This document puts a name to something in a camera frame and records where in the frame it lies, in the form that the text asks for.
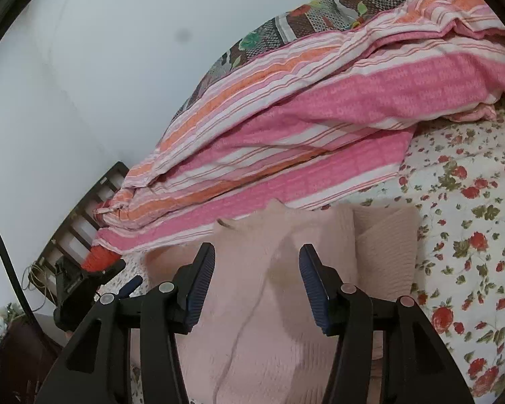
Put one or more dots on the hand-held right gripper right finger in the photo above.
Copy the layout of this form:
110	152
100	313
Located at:
315	286

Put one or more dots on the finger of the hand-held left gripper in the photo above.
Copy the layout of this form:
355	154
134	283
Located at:
130	287
111	270

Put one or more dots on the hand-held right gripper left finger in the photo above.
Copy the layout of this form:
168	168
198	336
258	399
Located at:
197	286

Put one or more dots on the dark wooden headboard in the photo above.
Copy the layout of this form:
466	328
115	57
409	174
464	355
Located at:
73	227

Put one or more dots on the pink striped quilt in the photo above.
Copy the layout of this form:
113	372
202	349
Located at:
303	122

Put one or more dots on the brown floral patchwork quilt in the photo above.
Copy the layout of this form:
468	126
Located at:
320	12

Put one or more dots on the pink knit sweater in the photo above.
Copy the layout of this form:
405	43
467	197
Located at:
252	324

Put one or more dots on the red pillow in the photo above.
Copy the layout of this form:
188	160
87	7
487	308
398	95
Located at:
99	259

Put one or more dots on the floral bed sheet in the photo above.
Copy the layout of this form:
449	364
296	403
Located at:
467	240

